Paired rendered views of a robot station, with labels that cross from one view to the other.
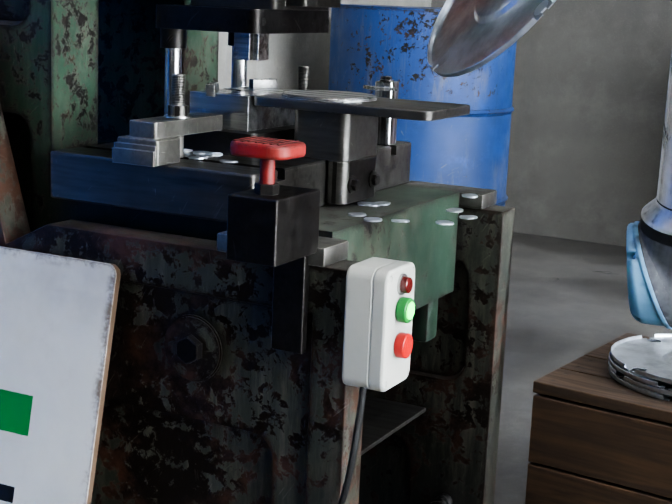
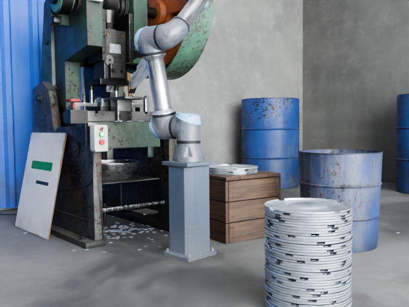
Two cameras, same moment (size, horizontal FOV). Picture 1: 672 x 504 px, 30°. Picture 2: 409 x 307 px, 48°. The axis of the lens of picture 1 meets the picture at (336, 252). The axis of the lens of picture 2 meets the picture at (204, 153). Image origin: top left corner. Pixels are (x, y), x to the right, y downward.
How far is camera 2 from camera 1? 1.62 m
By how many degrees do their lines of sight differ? 24
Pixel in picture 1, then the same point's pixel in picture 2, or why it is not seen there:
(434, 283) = (149, 142)
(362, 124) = (123, 103)
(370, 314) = (92, 134)
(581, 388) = not seen: hidden behind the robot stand
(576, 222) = not seen: hidden behind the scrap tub
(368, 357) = (92, 144)
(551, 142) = (340, 145)
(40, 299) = (55, 142)
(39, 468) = (52, 177)
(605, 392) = not seen: hidden behind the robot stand
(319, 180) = (112, 115)
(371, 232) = (116, 124)
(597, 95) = (353, 128)
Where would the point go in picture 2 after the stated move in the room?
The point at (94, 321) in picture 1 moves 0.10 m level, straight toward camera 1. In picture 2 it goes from (61, 145) to (52, 145)
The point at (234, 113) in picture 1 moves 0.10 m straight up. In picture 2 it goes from (100, 102) to (99, 85)
